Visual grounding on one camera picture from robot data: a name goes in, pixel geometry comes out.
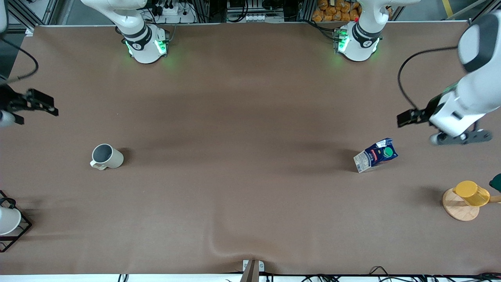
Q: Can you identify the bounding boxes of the blue white milk carton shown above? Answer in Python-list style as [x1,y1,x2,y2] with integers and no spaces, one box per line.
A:
[353,138,399,173]

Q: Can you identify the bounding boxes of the beige ceramic mug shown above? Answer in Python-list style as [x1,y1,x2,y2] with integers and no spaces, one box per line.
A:
[90,144,124,171]

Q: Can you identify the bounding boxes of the yellow cup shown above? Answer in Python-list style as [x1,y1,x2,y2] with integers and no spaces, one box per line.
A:
[453,181,490,207]

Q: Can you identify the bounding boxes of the white cup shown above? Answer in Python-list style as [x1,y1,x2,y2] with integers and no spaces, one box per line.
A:
[0,206,22,236]

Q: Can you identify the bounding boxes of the round wooden mug stand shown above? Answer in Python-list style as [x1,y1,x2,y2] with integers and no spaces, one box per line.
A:
[442,188,501,222]

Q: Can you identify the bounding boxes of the bag of orange snacks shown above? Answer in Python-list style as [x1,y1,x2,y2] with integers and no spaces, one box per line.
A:
[312,0,361,23]

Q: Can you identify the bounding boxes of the brown table cloth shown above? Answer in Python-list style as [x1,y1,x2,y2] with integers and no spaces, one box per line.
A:
[0,22,501,275]

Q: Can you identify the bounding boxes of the white power strip with plugs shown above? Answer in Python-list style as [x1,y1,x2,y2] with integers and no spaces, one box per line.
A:
[151,0,197,23]

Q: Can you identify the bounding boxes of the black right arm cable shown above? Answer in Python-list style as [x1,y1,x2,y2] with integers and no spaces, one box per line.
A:
[0,37,39,85]

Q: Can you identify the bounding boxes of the aluminium frame profile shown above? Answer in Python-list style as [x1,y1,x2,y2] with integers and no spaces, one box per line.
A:
[8,0,53,36]

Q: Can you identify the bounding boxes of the black base power cable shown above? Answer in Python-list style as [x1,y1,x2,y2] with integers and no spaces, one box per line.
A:
[306,19,338,40]

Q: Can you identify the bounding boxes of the black wire rack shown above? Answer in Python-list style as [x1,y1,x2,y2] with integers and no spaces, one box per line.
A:
[0,190,33,253]

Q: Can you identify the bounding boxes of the metal table clamp bracket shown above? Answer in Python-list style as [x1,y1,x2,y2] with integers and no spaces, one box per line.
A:
[240,259,265,282]

